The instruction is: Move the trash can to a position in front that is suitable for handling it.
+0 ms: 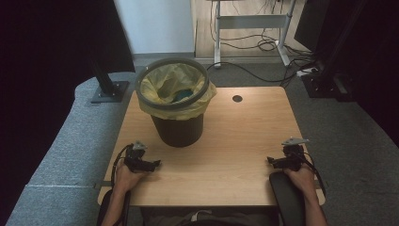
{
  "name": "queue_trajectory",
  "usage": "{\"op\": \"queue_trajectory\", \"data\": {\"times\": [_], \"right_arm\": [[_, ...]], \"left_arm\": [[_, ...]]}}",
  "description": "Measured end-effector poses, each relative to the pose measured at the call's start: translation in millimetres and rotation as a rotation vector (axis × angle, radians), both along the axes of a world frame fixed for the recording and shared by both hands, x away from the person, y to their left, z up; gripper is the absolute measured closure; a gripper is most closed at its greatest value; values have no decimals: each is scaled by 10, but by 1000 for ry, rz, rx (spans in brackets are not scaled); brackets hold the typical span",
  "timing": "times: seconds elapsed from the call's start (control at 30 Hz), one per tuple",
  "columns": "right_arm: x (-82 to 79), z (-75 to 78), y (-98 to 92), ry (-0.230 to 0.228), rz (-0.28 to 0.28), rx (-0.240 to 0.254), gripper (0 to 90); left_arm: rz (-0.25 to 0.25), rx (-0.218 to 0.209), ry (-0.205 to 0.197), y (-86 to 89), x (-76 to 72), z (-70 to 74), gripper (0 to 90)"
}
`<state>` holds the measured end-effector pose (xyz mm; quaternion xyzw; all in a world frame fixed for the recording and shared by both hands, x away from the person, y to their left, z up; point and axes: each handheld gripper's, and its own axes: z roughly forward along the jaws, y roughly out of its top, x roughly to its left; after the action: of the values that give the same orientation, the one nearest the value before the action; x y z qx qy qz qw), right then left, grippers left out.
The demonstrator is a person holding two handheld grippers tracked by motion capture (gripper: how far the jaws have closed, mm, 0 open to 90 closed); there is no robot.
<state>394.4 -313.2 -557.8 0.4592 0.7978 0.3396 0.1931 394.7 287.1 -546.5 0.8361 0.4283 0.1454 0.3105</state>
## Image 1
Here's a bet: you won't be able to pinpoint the grey plastic bin ring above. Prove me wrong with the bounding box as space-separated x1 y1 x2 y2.
135 56 211 111

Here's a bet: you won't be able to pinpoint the black metal stand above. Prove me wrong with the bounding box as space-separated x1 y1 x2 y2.
301 0 369 104

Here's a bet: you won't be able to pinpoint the person's right hand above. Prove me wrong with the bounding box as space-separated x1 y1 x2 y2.
283 164 316 191

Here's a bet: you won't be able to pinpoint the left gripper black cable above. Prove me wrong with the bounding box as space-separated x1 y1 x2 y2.
110 144 135 226

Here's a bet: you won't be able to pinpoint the black trash bin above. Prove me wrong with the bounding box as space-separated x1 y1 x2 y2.
150 112 205 149

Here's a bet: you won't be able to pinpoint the person's left hand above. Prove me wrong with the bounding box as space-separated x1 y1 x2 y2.
113 161 150 194

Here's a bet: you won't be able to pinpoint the yellow garbage bag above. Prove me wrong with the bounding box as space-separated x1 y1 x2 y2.
137 62 218 121

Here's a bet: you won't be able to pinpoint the black stand with base plate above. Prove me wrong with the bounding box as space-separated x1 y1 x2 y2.
88 51 131 105

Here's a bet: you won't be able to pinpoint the black curtain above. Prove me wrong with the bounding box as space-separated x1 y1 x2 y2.
342 0 399 149
0 0 136 220

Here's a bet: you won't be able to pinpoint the long black floor cable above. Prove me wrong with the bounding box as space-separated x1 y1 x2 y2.
206 61 299 85

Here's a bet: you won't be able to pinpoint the grey carpet mat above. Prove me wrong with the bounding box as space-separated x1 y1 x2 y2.
5 72 139 226

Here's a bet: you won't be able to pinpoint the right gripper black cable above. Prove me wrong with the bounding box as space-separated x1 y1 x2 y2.
295 152 327 198

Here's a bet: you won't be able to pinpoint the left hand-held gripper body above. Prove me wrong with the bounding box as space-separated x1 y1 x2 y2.
124 140 149 173

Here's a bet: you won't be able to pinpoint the white power strip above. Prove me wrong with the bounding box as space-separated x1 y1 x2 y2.
295 67 320 78

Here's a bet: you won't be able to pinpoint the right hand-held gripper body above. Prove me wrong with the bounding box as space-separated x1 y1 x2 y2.
280 137 310 172

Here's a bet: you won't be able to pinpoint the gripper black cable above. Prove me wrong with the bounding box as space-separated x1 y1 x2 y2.
295 152 327 198
110 144 135 226

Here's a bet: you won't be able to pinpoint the person's lap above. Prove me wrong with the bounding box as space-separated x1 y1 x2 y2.
140 206 280 226

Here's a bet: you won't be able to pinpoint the crumpled blue item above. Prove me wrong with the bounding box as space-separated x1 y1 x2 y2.
172 89 194 104

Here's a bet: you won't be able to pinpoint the white metal desk frame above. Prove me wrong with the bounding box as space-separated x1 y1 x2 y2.
212 0 297 69

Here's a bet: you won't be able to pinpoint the tangled black floor cables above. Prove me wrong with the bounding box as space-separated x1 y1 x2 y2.
209 0 314 64

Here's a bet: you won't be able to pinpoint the black monitor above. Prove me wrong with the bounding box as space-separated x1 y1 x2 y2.
294 0 334 53

